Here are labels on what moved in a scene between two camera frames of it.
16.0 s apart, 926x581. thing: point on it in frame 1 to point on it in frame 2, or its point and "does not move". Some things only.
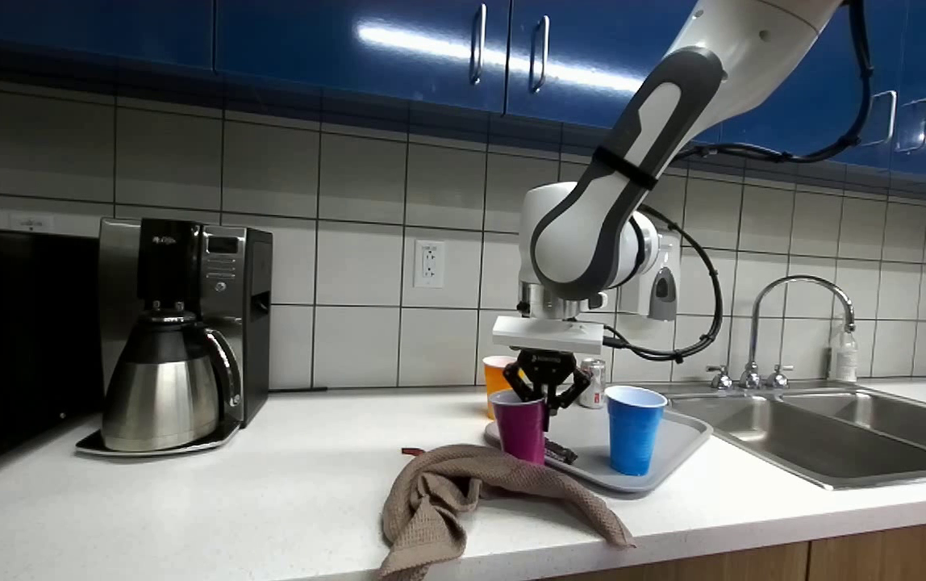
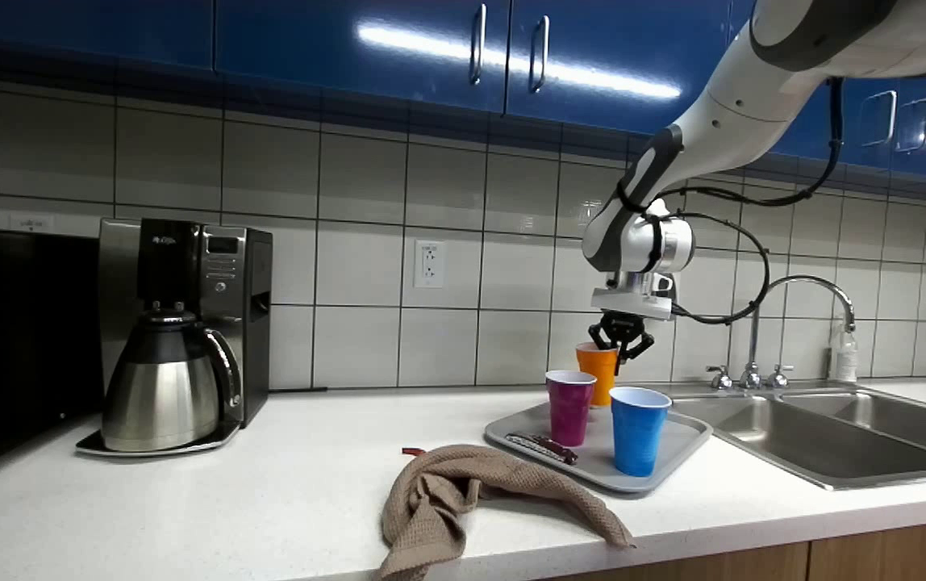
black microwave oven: x=24 y=341 does not move
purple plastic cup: x=520 y=426 to x=568 y=404
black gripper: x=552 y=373 to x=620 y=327
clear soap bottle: x=847 y=355 does not move
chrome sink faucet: x=779 y=373 does not move
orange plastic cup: x=496 y=378 to x=602 y=366
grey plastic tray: x=585 y=430 does not move
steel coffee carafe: x=177 y=385 does not move
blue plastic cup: x=633 y=426 does not move
